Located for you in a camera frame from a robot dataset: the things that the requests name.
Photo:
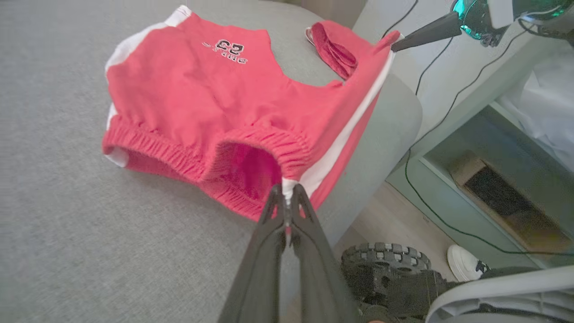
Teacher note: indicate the black omni wheel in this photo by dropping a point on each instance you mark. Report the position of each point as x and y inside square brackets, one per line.
[385, 258]

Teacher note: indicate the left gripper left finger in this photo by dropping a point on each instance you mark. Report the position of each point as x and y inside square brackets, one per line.
[260, 278]

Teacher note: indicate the pale low glass cabinet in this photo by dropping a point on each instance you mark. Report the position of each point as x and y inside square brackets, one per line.
[435, 188]

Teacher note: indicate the white curved robot base cover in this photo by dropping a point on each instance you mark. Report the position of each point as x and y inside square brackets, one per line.
[493, 287]

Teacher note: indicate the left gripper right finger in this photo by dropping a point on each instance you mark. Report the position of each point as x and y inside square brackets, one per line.
[320, 278]

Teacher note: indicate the black metal robot base chassis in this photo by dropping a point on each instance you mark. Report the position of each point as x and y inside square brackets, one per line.
[403, 298]

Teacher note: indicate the white plastic sheet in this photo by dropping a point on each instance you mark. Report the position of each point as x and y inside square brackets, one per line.
[547, 107]

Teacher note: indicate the white sneaker shoe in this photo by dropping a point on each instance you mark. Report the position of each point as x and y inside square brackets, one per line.
[462, 264]

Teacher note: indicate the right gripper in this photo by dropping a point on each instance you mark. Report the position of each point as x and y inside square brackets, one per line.
[475, 18]

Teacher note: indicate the red shorts with white stripes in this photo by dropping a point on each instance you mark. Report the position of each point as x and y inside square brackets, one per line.
[188, 103]

